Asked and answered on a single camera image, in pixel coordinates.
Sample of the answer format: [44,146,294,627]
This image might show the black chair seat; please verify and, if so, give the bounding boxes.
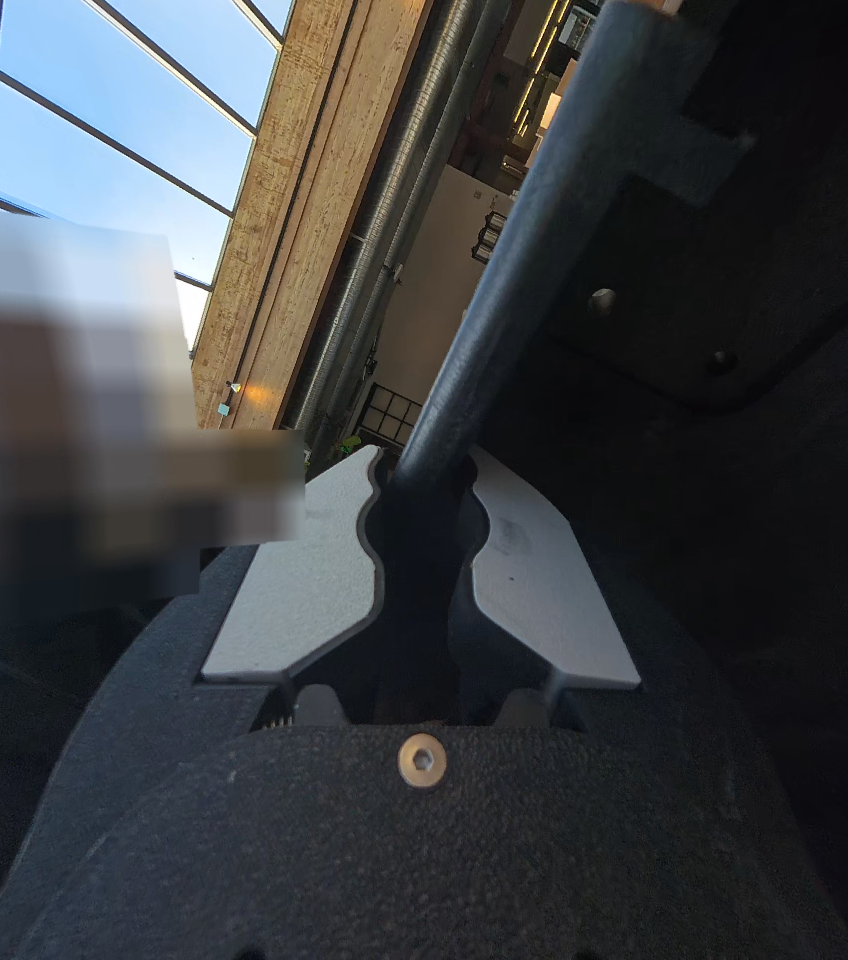
[469,0,848,960]

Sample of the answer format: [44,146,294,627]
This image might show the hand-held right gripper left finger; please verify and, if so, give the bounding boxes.
[201,444,389,686]

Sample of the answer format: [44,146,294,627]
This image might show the lit display shelf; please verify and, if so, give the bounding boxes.
[510,0,605,147]

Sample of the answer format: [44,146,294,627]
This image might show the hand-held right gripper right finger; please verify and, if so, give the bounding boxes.
[448,448,643,708]

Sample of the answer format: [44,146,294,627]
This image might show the silver spiral duct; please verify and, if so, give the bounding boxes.
[285,0,488,451]

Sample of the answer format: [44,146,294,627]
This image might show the long wooden ceiling beam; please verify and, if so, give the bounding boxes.
[191,0,440,432]

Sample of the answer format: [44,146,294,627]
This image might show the glass skylight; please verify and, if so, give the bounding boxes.
[0,0,297,301]

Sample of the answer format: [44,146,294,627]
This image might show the person's dark clothing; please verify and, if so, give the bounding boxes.
[0,592,170,960]

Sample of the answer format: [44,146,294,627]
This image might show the black framed window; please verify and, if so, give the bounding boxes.
[358,381,425,453]

